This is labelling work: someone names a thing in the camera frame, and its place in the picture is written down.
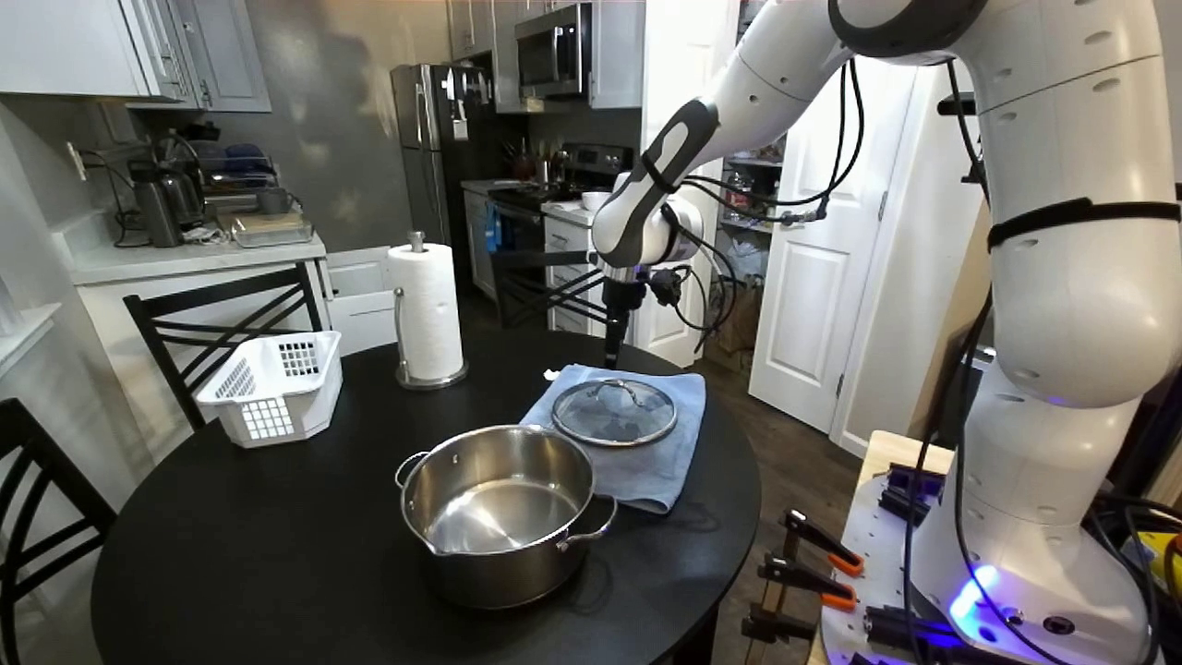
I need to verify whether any black chair behind table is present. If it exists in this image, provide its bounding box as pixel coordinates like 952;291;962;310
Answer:
127;264;326;428

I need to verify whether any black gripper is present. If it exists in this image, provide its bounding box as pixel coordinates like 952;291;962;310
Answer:
601;281;647;365

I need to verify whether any orange handled clamp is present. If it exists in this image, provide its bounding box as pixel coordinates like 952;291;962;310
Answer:
785;512;864;578
759;555;858;613

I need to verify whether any black chair at left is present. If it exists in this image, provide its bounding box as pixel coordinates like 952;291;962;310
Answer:
0;400;116;665

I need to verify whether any microwave oven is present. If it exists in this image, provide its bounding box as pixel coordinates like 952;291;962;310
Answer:
515;5;592;95

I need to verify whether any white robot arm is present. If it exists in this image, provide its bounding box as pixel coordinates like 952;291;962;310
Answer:
596;0;1178;651

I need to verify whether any black stove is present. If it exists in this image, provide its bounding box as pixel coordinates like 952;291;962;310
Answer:
486;146;632;338

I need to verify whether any paper towel roll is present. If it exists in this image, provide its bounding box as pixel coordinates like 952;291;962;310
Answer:
388;231;467;387

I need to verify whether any glass pot lid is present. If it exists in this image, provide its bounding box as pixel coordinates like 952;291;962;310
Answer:
551;379;681;451

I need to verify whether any white plastic basket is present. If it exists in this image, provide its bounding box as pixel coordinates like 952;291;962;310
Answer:
196;333;344;451

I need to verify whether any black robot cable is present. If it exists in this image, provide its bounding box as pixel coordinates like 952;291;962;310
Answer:
668;54;871;233

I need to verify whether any black refrigerator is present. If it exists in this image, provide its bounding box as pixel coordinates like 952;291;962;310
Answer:
391;65;507;297

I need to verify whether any black round table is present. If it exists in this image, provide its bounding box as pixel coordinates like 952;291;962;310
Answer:
92;328;763;665

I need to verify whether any coffee maker appliance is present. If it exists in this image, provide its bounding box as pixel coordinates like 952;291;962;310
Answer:
127;131;209;247

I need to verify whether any white door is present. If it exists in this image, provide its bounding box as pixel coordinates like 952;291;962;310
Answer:
752;58;918;433

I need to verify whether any robot base platform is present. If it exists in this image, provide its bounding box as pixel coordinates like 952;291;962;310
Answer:
807;428;1168;665

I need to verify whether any stainless steel pot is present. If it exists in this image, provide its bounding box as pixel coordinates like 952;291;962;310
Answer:
391;425;622;610

